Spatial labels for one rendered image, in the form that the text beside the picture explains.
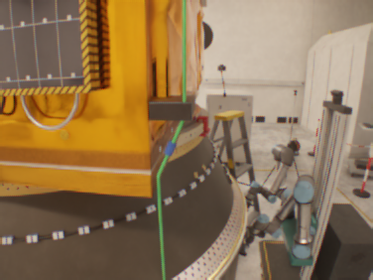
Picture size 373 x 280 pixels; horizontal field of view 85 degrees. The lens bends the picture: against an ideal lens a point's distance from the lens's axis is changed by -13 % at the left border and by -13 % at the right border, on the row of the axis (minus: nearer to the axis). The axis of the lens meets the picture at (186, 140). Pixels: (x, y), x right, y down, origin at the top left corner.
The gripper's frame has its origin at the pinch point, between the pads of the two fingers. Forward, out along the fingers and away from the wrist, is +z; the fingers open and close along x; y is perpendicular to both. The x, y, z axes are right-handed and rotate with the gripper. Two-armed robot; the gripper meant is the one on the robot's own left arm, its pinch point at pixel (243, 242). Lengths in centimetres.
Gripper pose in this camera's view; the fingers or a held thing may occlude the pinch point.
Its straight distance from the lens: 187.9
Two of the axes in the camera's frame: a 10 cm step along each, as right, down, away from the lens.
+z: -3.5, 8.0, 4.8
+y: -8.9, -4.4, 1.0
